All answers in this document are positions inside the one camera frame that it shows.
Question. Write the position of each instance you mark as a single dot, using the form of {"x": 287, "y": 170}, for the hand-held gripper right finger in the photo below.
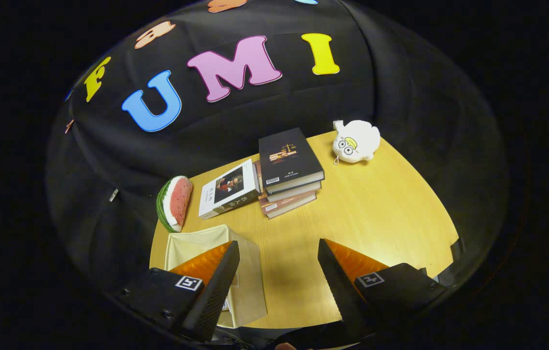
{"x": 337, "y": 287}

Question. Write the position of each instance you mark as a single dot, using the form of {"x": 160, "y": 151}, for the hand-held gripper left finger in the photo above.
{"x": 211, "y": 296}

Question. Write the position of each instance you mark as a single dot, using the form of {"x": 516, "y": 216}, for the beige fabric storage box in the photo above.
{"x": 250, "y": 282}

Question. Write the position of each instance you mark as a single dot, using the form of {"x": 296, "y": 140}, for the brown-covered book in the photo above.
{"x": 289, "y": 205}

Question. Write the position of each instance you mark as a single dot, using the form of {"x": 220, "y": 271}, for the watermelon slice toy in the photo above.
{"x": 175, "y": 204}

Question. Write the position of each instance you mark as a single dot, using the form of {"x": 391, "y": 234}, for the grey-covered book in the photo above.
{"x": 296, "y": 192}

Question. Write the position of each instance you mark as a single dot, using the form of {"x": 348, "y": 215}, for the white portrait cover book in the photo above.
{"x": 228, "y": 189}

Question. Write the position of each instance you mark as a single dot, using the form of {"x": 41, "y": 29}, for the black hardcover book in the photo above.
{"x": 286, "y": 155}

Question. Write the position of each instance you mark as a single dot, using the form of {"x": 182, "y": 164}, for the silver metal clip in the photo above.
{"x": 113, "y": 195}

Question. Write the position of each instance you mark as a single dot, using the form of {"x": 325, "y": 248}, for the white plush toy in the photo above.
{"x": 357, "y": 141}

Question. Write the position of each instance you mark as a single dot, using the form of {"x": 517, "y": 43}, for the pink clip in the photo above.
{"x": 69, "y": 126}

